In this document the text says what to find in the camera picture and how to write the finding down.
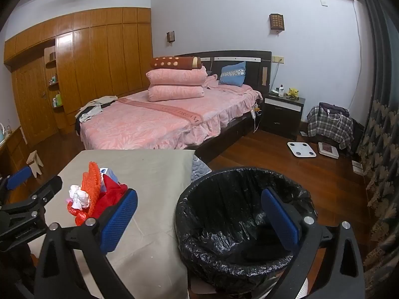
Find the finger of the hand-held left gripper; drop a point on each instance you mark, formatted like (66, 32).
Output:
(46, 190)
(18, 174)

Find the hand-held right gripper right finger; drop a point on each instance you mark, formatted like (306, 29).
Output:
(279, 221)

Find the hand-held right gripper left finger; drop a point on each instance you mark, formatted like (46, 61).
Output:
(120, 221)

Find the red plastic bag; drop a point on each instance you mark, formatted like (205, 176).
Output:
(107, 194)

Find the white tissue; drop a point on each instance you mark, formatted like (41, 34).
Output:
(79, 196)

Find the small red plastic wrapper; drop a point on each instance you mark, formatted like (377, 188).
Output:
(78, 216)

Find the orange bubble wrap sheet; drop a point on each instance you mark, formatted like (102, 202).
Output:
(92, 183)

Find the bin with black bag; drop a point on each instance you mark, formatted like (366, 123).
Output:
(230, 224)

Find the small wooden stool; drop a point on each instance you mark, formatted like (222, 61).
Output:
(35, 162)

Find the wooden side cabinet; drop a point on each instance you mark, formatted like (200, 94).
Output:
(14, 149)

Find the light blue kettle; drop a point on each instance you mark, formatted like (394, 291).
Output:
(2, 132)

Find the small white blue box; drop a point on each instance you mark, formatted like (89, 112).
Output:
(107, 173)

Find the table with beige cloth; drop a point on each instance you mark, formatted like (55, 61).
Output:
(149, 177)

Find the white bathroom scale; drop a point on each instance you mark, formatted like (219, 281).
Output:
(301, 149)

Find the scale with dark centre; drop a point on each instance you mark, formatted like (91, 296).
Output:
(328, 149)

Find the grey quilted cloth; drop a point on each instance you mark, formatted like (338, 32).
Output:
(201, 168)

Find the pile of clothes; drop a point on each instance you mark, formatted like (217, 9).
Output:
(93, 107)

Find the small white floor box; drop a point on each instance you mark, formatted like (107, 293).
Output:
(357, 167)

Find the plaid cloth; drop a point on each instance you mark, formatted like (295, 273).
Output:
(324, 127)

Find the dark nightstand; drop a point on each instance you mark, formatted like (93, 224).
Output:
(282, 115)

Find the pink bed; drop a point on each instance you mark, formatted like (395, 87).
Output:
(156, 115)

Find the dark garment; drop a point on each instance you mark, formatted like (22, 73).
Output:
(333, 108)

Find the yellow plush toy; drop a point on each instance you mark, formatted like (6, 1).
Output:
(293, 92)

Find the white bottle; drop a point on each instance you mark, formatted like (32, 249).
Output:
(281, 91)

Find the wooden wardrobe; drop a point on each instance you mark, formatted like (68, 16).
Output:
(93, 62)

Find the patterned grey curtain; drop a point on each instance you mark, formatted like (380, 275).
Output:
(383, 130)

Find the folded pink blanket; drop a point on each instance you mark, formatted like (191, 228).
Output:
(174, 93)

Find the blue pillow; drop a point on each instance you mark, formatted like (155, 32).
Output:
(233, 74)

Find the stacked pink pillows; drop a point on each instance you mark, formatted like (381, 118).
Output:
(174, 75)

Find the brown dotted bolster pillow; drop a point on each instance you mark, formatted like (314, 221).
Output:
(174, 62)

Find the dark wooden bed frame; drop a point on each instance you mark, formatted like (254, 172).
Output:
(258, 68)

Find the wall socket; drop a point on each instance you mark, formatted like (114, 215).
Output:
(278, 59)

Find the small brown wall lamp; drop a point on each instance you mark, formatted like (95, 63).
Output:
(170, 36)

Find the large brown wall lamp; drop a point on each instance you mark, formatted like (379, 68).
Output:
(277, 22)

